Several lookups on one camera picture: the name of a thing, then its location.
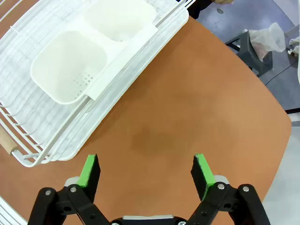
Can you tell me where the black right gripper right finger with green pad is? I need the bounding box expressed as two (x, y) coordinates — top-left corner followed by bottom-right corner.
(187, 153), (271, 225)

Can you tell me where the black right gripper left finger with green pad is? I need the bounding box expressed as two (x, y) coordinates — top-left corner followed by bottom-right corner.
(28, 154), (111, 225)

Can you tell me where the white plastic drain tray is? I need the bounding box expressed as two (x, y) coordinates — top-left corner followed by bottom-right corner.
(0, 0), (189, 161)

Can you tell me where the white wire dish rack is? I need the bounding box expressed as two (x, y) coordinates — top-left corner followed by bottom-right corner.
(0, 0), (195, 167)

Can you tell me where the white plastic cutlery holder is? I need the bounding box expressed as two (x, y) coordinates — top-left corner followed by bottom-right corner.
(30, 0), (158, 105)

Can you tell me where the dark grey plastic stool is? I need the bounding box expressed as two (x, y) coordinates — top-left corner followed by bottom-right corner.
(225, 30), (274, 78)

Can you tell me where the clear plastic bag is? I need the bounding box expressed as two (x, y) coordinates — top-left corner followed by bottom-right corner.
(248, 22), (287, 62)

